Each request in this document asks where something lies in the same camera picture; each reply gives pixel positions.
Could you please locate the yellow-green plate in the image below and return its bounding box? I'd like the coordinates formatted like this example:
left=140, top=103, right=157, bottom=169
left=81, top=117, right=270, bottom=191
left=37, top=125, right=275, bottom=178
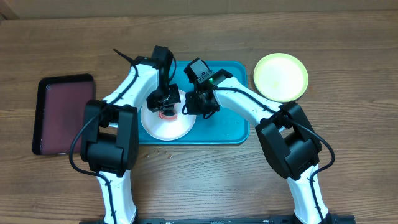
left=253, top=53, right=309, bottom=103

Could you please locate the white plate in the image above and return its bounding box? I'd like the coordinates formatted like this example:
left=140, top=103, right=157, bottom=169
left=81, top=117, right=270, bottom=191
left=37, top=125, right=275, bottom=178
left=141, top=90, right=196, bottom=141

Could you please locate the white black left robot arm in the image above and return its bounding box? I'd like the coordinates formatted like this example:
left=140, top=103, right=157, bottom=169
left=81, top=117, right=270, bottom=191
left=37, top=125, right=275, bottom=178
left=75, top=52, right=180, bottom=223

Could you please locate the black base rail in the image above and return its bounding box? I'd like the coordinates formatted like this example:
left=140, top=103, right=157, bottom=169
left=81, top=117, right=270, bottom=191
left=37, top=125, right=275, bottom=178
left=135, top=214, right=356, bottom=224

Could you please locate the teal plastic tray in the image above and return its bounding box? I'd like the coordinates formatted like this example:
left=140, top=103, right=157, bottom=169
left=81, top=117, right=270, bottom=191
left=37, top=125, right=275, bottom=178
left=138, top=61, right=249, bottom=145

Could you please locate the pink green sponge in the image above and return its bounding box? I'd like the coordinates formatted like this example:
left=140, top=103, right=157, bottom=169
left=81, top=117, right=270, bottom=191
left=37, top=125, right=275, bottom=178
left=159, top=109, right=178, bottom=121

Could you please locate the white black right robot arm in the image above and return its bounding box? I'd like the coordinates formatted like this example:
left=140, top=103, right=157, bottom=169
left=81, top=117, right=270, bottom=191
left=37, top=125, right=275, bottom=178
left=183, top=68, right=328, bottom=223

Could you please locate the black dark red tray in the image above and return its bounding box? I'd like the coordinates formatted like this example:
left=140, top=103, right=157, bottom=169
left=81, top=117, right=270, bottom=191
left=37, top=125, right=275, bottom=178
left=32, top=73, right=95, bottom=156

